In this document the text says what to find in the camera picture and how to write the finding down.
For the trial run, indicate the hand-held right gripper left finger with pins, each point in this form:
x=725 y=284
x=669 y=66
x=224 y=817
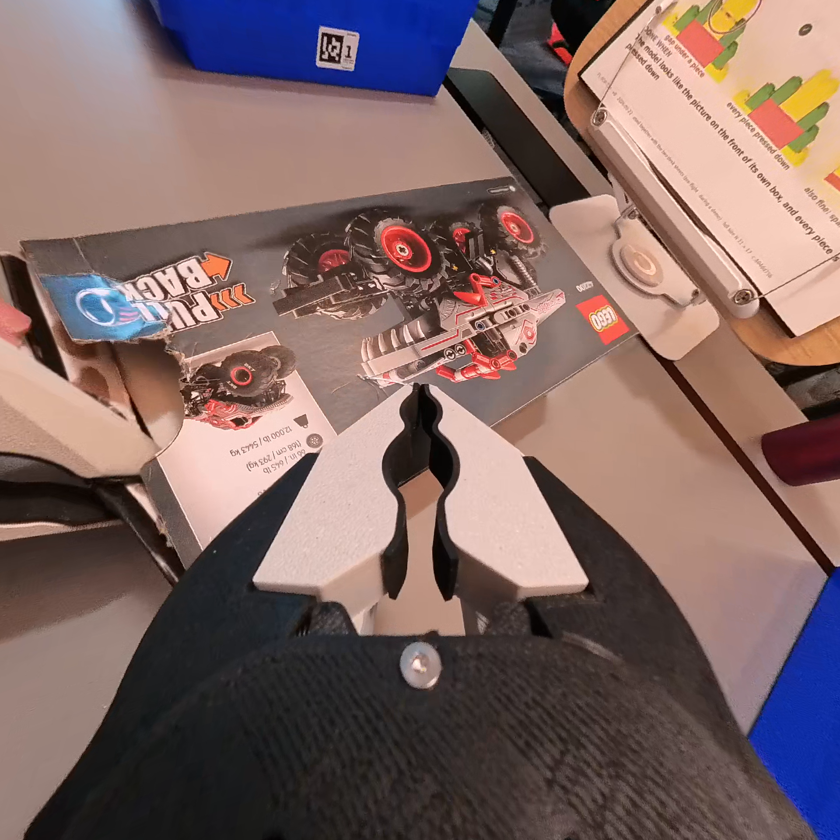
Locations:
x=328 y=518

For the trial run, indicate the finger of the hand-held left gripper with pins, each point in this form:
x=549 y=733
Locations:
x=52 y=407
x=39 y=505

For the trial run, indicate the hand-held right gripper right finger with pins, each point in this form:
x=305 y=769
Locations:
x=512 y=518

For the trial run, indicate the monster truck toy cardboard box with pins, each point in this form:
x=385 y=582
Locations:
x=262 y=226

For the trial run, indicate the pink object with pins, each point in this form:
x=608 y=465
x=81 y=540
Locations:
x=12 y=321

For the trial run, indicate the dark maroon cylinder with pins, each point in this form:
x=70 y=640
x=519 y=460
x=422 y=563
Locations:
x=807 y=453

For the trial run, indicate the silver clamp bar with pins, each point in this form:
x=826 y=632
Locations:
x=669 y=210

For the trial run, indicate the blue plastic bin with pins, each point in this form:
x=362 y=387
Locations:
x=807 y=722

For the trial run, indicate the blue bin with tag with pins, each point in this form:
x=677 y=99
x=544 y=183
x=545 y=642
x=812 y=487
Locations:
x=249 y=39

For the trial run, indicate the printed instruction sheet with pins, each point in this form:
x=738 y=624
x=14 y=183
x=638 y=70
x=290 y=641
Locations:
x=722 y=151

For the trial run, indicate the dark bag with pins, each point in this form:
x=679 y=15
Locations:
x=525 y=33

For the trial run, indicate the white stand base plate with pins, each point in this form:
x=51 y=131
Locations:
x=584 y=223

